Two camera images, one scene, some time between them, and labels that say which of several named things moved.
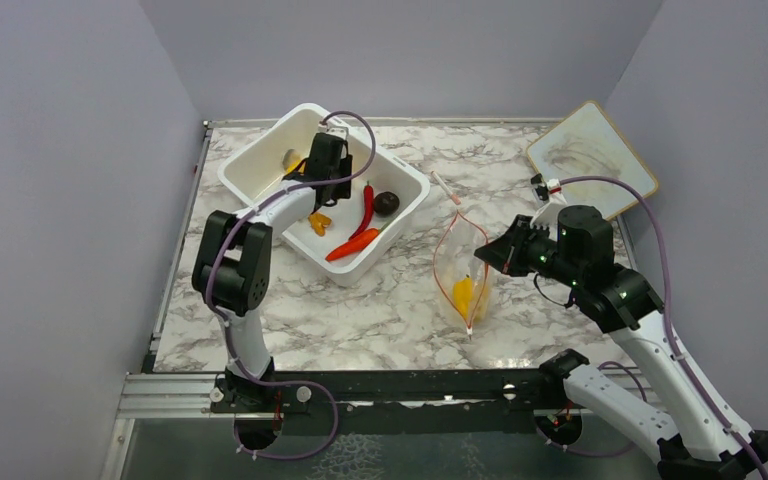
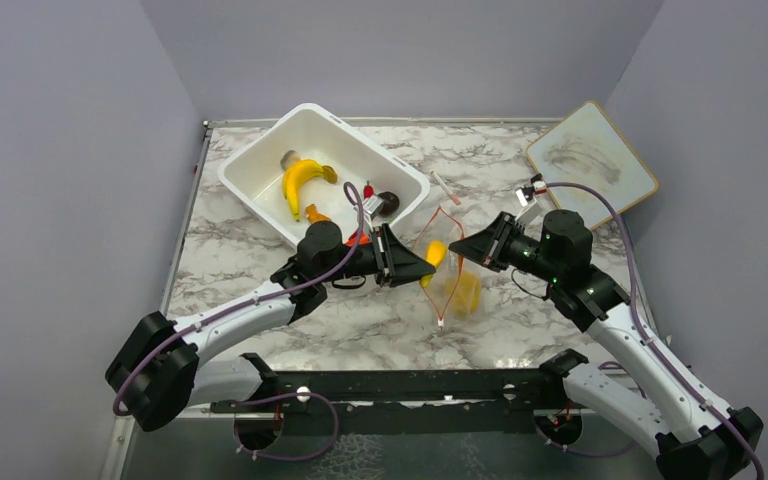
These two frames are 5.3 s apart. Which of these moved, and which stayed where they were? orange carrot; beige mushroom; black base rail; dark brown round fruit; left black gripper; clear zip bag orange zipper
Moved: left black gripper; clear zip bag orange zipper
Stayed: orange carrot; beige mushroom; black base rail; dark brown round fruit
